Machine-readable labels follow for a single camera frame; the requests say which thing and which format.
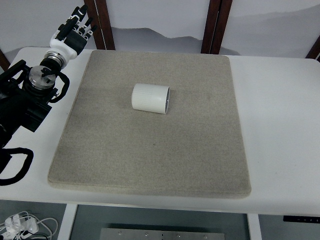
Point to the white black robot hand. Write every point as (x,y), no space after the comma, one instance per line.
(71,37)

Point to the white cup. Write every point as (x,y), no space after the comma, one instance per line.
(150,98)

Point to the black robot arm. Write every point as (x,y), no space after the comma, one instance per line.
(27,92)

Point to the beige felt mat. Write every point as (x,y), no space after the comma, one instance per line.
(196,149)

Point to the black control panel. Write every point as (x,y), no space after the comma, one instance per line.
(301,219)

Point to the dark wooden frame left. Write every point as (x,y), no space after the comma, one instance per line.
(103,35)

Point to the dark wooden frame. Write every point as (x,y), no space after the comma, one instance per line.
(103,35)
(215,26)

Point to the dark wooden post far left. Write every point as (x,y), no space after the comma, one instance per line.
(4,62)

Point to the dark wooden post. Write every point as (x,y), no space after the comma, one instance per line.
(4,62)
(314,52)

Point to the dark wooden frame right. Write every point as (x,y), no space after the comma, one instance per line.
(215,26)

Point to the white power adapter with cables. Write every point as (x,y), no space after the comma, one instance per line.
(27,226)

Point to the grey metal base plate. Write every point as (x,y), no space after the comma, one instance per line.
(143,234)

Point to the dark wooden post far right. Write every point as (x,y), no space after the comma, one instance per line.
(314,52)

